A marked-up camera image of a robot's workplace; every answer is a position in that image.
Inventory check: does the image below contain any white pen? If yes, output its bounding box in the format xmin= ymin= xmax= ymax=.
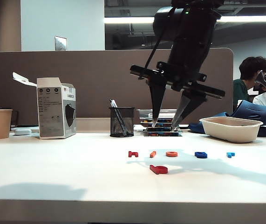
xmin=112 ymin=100 xmax=124 ymax=131

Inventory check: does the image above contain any grey white mask box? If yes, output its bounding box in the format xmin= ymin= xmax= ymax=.
xmin=12 ymin=72 xmax=77 ymax=140

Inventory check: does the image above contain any letter magnet card pack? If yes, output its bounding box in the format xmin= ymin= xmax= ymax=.
xmin=143 ymin=127 xmax=182 ymax=133
xmin=142 ymin=123 xmax=174 ymax=128
xmin=143 ymin=131 xmax=183 ymax=137
xmin=140 ymin=118 xmax=173 ymax=124

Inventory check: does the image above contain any black pen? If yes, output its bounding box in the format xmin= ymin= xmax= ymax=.
xmin=109 ymin=99 xmax=128 ymax=135

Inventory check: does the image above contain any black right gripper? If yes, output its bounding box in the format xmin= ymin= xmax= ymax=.
xmin=130 ymin=43 xmax=225 ymax=131

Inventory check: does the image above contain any ceiling light strip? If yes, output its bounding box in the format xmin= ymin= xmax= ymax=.
xmin=103 ymin=15 xmax=266 ymax=24

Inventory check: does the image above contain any white flat box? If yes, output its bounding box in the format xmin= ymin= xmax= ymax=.
xmin=148 ymin=113 xmax=178 ymax=119

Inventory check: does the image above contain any brown desk partition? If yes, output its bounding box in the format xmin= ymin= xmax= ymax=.
xmin=0 ymin=48 xmax=234 ymax=133

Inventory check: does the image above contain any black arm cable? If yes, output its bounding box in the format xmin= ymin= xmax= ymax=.
xmin=145 ymin=7 xmax=177 ymax=70

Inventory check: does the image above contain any person in green shirt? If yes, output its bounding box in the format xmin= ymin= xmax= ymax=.
xmin=233 ymin=56 xmax=266 ymax=110

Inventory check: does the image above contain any clear plastic tray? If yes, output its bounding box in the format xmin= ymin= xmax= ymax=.
xmin=136 ymin=108 xmax=179 ymax=121

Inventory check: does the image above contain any metal wall plate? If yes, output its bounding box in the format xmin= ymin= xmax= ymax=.
xmin=54 ymin=35 xmax=68 ymax=52

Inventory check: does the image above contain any person in white shirt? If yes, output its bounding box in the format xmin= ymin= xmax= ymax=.
xmin=252 ymin=72 xmax=266 ymax=110

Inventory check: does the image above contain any black mesh pen holder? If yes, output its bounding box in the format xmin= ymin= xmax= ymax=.
xmin=109 ymin=107 xmax=136 ymax=138

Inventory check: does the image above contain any grey metal tool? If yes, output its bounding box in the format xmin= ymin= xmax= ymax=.
xmin=255 ymin=70 xmax=266 ymax=96

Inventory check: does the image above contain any beige oval bowl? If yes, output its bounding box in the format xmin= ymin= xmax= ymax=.
xmin=199 ymin=117 xmax=263 ymax=144

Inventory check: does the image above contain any red letter b magnet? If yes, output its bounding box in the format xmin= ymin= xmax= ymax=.
xmin=149 ymin=165 xmax=169 ymax=175

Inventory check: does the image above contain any dark blue cloth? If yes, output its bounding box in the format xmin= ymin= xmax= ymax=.
xmin=188 ymin=112 xmax=266 ymax=137

